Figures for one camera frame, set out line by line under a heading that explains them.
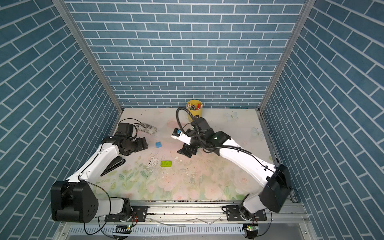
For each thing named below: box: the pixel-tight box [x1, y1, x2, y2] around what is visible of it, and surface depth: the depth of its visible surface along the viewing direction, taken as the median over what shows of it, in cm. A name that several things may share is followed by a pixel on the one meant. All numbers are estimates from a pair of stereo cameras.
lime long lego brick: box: [160, 160, 172, 167], surface depth 93 cm
